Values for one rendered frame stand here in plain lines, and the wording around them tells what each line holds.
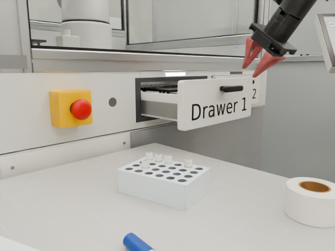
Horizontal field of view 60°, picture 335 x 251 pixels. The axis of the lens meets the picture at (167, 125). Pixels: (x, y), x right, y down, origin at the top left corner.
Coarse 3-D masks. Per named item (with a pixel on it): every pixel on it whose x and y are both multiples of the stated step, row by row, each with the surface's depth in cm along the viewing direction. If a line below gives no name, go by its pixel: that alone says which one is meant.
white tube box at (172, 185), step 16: (128, 176) 44; (144, 176) 43; (160, 176) 44; (176, 176) 43; (192, 176) 43; (208, 176) 46; (128, 192) 45; (144, 192) 43; (160, 192) 42; (176, 192) 40; (192, 192) 41
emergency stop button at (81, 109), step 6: (78, 102) 55; (84, 102) 55; (72, 108) 54; (78, 108) 54; (84, 108) 55; (90, 108) 56; (72, 114) 55; (78, 114) 55; (84, 114) 55; (90, 114) 57
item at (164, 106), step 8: (144, 96) 74; (152, 96) 71; (160, 96) 69; (168, 96) 67; (176, 96) 66; (144, 104) 74; (152, 104) 71; (160, 104) 69; (168, 104) 67; (176, 104) 66; (144, 112) 74; (152, 112) 72; (160, 112) 70; (168, 112) 68; (176, 112) 66; (176, 120) 67
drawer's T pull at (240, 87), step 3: (222, 87) 70; (225, 87) 67; (228, 87) 67; (231, 87) 68; (234, 87) 69; (237, 87) 70; (240, 87) 70; (222, 90) 70; (225, 90) 67; (228, 90) 67; (231, 90) 68; (234, 90) 69; (237, 90) 70; (240, 90) 71
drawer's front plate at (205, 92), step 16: (192, 80) 63; (208, 80) 67; (224, 80) 72; (240, 80) 77; (192, 96) 64; (208, 96) 68; (224, 96) 72; (240, 96) 78; (208, 112) 69; (224, 112) 73; (240, 112) 79; (192, 128) 65
